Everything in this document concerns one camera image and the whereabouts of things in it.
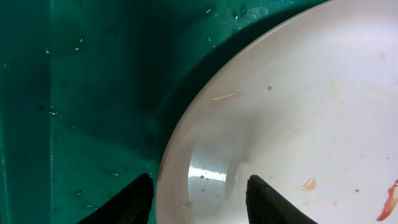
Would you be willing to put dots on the white plate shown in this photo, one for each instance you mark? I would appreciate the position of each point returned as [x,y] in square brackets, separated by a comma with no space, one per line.
[310,107]

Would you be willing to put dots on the teal plastic tray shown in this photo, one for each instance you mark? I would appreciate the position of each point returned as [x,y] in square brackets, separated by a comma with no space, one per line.
[91,91]

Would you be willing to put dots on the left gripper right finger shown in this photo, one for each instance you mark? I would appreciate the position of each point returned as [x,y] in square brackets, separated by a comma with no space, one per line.
[266,206]

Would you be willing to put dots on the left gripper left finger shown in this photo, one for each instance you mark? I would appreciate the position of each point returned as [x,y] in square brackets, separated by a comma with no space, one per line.
[132,205]

